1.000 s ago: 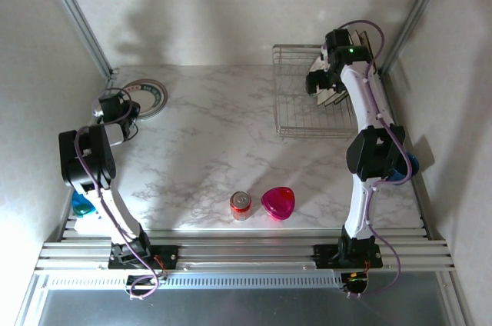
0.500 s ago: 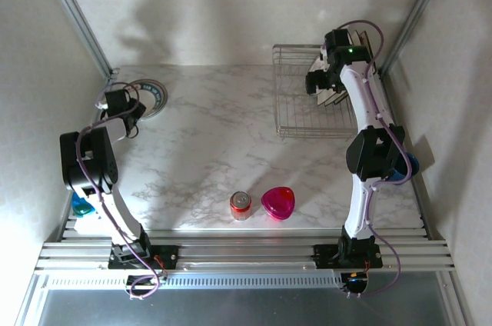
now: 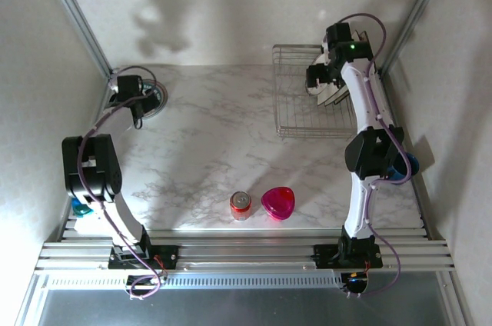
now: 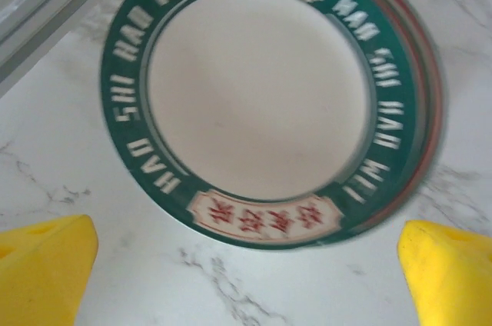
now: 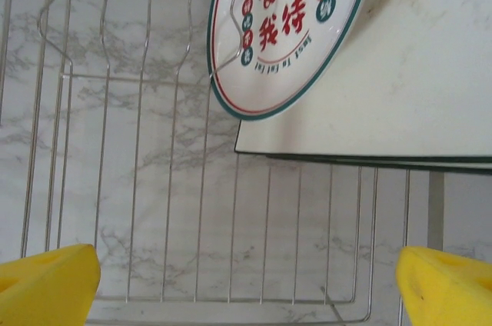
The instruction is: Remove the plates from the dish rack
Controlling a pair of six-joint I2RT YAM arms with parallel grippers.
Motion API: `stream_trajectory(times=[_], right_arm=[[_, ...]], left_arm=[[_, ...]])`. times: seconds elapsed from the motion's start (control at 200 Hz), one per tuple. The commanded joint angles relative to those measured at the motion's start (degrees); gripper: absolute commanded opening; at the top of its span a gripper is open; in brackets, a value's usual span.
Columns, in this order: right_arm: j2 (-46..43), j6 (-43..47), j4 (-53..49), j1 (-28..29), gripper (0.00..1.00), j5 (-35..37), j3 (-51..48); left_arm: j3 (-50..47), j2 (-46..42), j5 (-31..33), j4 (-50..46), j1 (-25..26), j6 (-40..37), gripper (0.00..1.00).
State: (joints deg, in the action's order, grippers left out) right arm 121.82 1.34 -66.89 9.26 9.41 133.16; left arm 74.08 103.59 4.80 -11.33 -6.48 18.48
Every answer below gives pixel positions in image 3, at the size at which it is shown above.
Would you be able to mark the square white plate black rim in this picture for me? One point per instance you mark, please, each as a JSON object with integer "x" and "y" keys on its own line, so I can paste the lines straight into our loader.
{"x": 326, "y": 98}

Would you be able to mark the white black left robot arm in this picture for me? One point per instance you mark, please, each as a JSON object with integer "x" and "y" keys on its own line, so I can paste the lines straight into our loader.
{"x": 92, "y": 172}

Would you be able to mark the dark blue cup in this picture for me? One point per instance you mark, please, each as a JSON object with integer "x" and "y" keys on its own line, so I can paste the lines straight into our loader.
{"x": 411, "y": 166}

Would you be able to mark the blue and green plastic cup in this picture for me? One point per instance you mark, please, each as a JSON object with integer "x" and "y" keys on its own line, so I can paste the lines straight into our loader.
{"x": 81, "y": 210}

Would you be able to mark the white packet blue print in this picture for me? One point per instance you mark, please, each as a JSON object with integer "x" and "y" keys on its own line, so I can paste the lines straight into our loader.
{"x": 88, "y": 226}

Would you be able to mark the red soda can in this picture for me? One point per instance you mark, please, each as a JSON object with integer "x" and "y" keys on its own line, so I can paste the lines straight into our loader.
{"x": 241, "y": 207}

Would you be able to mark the pink heart-shaped plastic container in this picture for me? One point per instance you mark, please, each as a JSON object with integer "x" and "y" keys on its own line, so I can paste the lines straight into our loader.
{"x": 278, "y": 203}

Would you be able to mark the black round module blue light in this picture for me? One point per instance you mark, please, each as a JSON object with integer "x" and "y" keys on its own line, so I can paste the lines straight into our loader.
{"x": 353, "y": 283}

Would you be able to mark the grey metal sheet panel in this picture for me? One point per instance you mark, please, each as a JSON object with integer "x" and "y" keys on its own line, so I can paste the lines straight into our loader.
{"x": 246, "y": 308}

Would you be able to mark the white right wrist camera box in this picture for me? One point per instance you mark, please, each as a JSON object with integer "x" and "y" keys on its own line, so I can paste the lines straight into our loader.
{"x": 326, "y": 46}

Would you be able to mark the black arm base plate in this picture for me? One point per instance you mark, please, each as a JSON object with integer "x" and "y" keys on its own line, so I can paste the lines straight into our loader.
{"x": 326, "y": 255}
{"x": 169, "y": 256}

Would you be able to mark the aluminium extrusion base frame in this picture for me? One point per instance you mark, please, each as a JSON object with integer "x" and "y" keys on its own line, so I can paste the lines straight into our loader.
{"x": 246, "y": 253}

